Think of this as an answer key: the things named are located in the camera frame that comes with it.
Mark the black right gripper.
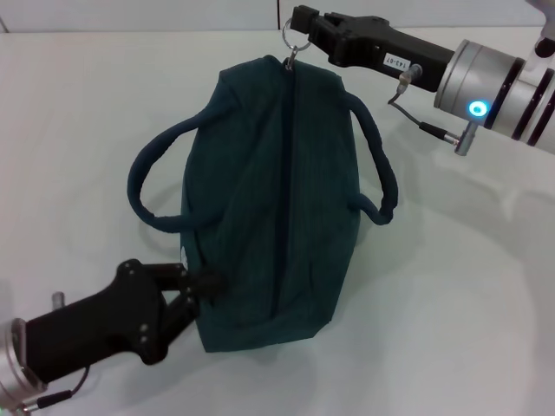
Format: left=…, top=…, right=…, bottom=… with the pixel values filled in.
left=290, top=4, right=457, bottom=94

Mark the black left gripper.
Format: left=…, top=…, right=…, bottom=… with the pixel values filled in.
left=23, top=258, right=227, bottom=387

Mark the dark teal fabric lunch bag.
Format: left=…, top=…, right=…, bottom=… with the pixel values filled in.
left=128, top=16, right=399, bottom=354

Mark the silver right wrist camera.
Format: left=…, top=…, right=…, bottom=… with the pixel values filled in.
left=526, top=0, right=555, bottom=60

